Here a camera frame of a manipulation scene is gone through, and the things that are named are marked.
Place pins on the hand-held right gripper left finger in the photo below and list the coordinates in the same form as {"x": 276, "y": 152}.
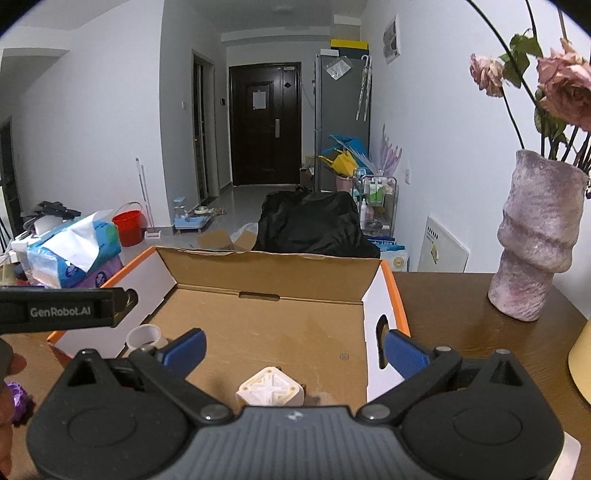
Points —
{"x": 187, "y": 350}

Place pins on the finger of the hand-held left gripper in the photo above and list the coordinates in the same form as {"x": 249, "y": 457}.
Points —
{"x": 125, "y": 307}

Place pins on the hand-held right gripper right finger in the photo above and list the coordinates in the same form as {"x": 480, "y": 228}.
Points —
{"x": 404, "y": 355}

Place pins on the white cube ornament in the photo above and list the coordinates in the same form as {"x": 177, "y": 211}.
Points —
{"x": 270, "y": 387}

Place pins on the orange cardboard box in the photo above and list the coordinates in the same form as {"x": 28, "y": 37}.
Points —
{"x": 277, "y": 323}

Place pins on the purple plastic toy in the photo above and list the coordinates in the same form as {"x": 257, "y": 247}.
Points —
{"x": 21, "y": 402}

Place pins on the person's left hand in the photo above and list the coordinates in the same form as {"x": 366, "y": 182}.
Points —
{"x": 5, "y": 415}

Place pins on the purple tissue pack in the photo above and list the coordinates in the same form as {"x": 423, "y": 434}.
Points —
{"x": 102, "y": 275}

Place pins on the blue white tissue pack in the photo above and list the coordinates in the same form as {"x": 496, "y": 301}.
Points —
{"x": 55, "y": 258}

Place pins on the white mop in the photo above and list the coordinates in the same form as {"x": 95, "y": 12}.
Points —
{"x": 152, "y": 234}

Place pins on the red bucket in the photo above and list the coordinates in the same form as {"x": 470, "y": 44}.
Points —
{"x": 128, "y": 228}

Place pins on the blue white carton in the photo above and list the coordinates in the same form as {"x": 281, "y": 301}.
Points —
{"x": 392, "y": 256}

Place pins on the black bundle of items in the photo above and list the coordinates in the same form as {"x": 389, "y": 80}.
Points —
{"x": 53, "y": 210}

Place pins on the blue pet feeder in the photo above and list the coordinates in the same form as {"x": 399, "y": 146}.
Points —
{"x": 187, "y": 224}

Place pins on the brown cardboard flaps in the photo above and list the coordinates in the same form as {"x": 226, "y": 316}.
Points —
{"x": 217, "y": 240}

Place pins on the white flat board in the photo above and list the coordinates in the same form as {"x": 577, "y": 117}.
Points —
{"x": 443, "y": 247}

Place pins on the metal trolley cart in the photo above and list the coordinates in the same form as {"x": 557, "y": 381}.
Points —
{"x": 376, "y": 203}

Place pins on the black bag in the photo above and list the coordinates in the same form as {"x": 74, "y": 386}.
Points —
{"x": 309, "y": 221}

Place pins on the yellow thermos jug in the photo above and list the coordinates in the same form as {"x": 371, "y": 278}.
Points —
{"x": 582, "y": 369}

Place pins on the pink textured vase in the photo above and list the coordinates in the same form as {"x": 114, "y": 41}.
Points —
{"x": 535, "y": 230}

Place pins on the pink bin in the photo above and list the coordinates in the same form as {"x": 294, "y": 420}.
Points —
{"x": 344, "y": 183}

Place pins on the dark side door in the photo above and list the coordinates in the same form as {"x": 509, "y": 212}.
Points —
{"x": 201, "y": 134}

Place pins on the yellow watering can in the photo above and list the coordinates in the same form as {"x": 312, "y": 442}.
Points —
{"x": 342, "y": 162}

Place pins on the dark entrance door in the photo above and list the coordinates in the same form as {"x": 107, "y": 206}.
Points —
{"x": 263, "y": 147}

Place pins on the blue plastic dustpan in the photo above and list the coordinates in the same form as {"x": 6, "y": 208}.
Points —
{"x": 346, "y": 143}

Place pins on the white paper notice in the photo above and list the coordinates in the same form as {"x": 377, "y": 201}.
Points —
{"x": 259, "y": 100}

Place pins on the grey refrigerator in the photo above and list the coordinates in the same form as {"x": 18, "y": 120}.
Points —
{"x": 341, "y": 110}

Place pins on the folded clear umbrella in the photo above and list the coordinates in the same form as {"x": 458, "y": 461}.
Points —
{"x": 363, "y": 92}

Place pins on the small dried pink rose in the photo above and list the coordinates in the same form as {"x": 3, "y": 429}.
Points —
{"x": 487, "y": 74}

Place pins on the clear plastic bag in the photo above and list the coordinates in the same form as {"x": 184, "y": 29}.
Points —
{"x": 338, "y": 69}

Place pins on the large dried pink rose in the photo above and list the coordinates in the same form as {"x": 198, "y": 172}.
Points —
{"x": 565, "y": 87}

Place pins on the yellow black box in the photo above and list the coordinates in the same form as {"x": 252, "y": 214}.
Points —
{"x": 349, "y": 46}

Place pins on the purple feather wall decor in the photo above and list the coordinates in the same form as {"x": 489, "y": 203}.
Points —
{"x": 390, "y": 150}

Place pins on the white wall panel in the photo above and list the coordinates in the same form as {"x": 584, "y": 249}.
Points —
{"x": 391, "y": 39}

